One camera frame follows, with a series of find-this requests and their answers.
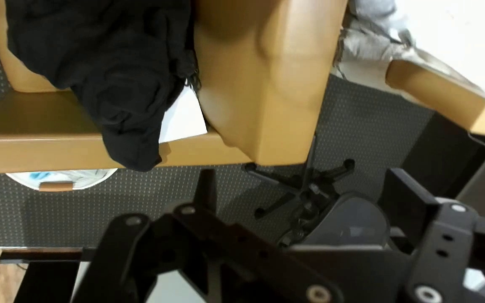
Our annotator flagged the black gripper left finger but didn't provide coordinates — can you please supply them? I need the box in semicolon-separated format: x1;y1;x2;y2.
70;204;343;303

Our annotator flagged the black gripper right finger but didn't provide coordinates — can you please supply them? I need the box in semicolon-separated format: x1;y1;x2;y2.
379;169;485;303

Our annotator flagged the black hoodie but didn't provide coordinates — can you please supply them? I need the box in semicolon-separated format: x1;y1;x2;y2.
5;0;197;172

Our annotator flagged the white cardboard box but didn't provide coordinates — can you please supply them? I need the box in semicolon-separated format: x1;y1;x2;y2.
158;86;207;144

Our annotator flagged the tan leather couch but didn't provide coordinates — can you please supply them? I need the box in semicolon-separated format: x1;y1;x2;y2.
0;0;348;174

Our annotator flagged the wooden bed with white sheets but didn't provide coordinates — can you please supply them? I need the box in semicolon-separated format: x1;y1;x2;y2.
331;0;485;95

